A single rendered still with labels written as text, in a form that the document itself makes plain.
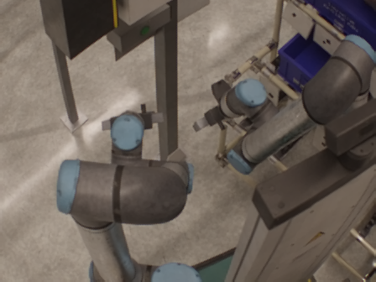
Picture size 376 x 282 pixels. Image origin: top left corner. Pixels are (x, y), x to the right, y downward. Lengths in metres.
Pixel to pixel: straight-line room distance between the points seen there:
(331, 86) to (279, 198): 0.54
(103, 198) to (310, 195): 0.44
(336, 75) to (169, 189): 0.46
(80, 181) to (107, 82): 2.01
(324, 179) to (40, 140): 2.29
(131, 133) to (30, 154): 1.38
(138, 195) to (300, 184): 0.38
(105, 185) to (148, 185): 0.08
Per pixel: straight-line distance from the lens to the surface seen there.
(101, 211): 1.10
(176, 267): 1.62
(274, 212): 0.77
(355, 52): 1.34
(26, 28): 3.53
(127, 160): 1.65
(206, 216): 2.69
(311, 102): 1.30
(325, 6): 1.98
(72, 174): 1.10
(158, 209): 1.10
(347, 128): 0.75
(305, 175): 0.80
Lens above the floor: 2.49
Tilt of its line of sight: 60 degrees down
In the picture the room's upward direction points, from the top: 1 degrees clockwise
